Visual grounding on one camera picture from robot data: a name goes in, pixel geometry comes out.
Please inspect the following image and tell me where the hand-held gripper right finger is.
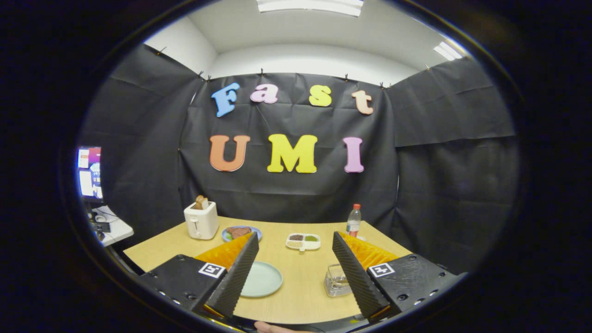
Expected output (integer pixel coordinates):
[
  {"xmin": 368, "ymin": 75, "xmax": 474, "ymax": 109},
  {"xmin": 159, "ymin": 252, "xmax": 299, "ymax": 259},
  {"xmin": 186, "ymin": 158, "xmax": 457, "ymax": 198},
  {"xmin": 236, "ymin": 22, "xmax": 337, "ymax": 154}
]
[{"xmin": 332, "ymin": 231, "xmax": 468, "ymax": 322}]

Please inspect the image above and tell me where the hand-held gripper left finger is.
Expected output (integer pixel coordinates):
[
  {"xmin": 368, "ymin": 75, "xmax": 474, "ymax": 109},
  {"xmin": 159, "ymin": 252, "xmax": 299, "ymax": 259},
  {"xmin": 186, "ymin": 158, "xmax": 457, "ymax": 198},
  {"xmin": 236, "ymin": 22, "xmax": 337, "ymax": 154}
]
[{"xmin": 136, "ymin": 232, "xmax": 260, "ymax": 320}]

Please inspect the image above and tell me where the pale green plate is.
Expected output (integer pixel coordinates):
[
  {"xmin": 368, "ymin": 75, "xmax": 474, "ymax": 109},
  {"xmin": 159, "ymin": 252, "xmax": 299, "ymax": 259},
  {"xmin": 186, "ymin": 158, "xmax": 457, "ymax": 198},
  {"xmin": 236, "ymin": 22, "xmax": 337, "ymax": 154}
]
[{"xmin": 240, "ymin": 261, "xmax": 284, "ymax": 298}]

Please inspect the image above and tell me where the blue plate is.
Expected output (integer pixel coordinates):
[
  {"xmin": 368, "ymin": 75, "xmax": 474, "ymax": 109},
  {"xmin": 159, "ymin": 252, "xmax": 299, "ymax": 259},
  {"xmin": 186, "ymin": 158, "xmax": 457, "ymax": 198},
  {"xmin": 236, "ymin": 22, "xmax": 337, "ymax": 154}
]
[{"xmin": 222, "ymin": 226, "xmax": 262, "ymax": 243}]

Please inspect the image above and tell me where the clear water bottle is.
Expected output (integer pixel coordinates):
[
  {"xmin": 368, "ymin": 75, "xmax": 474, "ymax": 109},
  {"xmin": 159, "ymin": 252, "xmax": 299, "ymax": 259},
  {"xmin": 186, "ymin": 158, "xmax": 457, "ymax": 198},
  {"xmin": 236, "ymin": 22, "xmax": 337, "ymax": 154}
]
[{"xmin": 346, "ymin": 203, "xmax": 362, "ymax": 237}]

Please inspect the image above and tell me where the white toaster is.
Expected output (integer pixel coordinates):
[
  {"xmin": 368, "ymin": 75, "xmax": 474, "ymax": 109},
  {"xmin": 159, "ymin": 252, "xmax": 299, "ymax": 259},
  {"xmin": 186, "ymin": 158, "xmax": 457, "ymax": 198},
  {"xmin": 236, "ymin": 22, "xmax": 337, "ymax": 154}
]
[{"xmin": 184, "ymin": 202, "xmax": 220, "ymax": 240}]

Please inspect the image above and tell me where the white divided dish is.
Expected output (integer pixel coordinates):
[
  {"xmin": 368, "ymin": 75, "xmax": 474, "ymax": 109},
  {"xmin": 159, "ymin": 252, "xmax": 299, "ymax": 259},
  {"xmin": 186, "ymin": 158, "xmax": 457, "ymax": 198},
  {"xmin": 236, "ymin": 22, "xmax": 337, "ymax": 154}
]
[{"xmin": 285, "ymin": 233, "xmax": 321, "ymax": 252}]

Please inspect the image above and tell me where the black backdrop cloth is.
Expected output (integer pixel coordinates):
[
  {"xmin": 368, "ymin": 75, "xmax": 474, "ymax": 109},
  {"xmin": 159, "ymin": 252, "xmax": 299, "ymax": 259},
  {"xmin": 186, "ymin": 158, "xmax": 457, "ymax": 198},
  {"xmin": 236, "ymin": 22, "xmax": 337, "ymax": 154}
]
[{"xmin": 79, "ymin": 44, "xmax": 518, "ymax": 276}]

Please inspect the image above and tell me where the white side desk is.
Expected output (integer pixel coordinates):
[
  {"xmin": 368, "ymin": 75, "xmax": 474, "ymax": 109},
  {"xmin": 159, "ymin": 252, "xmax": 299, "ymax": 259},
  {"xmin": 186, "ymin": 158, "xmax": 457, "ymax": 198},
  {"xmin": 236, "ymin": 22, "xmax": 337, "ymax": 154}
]
[{"xmin": 90, "ymin": 206, "xmax": 135, "ymax": 247}]

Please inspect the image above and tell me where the computer monitor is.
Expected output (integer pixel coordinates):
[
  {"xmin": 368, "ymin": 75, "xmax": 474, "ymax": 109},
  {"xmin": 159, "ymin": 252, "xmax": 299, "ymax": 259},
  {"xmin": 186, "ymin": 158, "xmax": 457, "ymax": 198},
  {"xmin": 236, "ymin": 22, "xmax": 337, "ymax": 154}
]
[{"xmin": 76, "ymin": 146, "xmax": 103, "ymax": 200}]

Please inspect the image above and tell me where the small ceiling light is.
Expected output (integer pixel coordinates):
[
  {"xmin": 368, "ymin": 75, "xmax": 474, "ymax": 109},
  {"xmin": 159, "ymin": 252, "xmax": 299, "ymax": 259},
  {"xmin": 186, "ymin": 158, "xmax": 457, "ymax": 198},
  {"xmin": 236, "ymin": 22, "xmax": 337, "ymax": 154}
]
[{"xmin": 433, "ymin": 42, "xmax": 463, "ymax": 61}]

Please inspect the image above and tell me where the long ceiling light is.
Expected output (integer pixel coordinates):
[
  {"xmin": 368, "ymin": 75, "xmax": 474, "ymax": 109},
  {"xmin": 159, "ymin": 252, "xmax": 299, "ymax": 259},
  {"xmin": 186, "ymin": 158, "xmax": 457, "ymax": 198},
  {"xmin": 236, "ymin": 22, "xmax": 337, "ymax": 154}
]
[{"xmin": 257, "ymin": 0, "xmax": 364, "ymax": 17}]

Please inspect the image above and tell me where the metal wire cutlery rack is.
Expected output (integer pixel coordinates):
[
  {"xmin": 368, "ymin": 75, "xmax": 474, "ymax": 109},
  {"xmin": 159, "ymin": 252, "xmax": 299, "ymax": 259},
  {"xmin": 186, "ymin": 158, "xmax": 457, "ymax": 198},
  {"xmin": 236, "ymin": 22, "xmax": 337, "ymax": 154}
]
[{"xmin": 324, "ymin": 264, "xmax": 354, "ymax": 298}]

